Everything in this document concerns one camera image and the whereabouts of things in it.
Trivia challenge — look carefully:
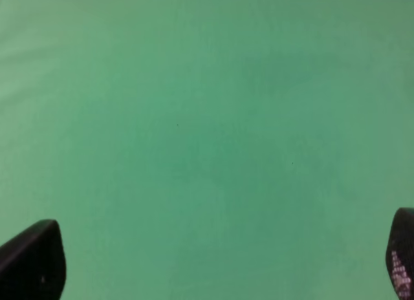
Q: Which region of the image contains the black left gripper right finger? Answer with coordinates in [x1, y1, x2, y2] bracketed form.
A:
[386, 208, 413, 300]

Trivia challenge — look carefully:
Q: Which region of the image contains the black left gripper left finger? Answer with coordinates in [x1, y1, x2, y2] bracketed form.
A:
[1, 219, 67, 300]

